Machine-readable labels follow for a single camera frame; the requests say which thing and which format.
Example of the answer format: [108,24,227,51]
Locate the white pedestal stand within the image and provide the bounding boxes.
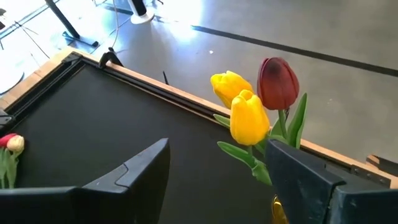
[127,0,155,25]

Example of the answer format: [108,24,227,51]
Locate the cream artificial tulip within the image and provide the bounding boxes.
[6,135,25,189]

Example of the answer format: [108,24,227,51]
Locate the black table clamp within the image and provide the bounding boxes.
[98,47,124,69]

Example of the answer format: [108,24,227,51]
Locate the red artificial tulip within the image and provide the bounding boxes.
[0,133,18,190]

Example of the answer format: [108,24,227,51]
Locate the yellow artificial tulip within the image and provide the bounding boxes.
[210,70,254,129]
[216,89,273,187]

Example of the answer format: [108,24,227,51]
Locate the black table mat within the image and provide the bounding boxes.
[0,63,277,224]

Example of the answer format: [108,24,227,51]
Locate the dark maroon artificial tulip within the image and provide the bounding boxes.
[257,57,308,149]

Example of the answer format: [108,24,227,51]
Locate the amber glass vase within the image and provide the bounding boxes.
[272,194,289,224]

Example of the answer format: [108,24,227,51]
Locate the black desk leg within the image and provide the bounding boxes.
[45,0,100,48]

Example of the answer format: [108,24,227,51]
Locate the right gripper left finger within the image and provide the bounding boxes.
[0,138,171,224]

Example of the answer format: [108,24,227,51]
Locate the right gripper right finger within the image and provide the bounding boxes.
[266,139,398,224]

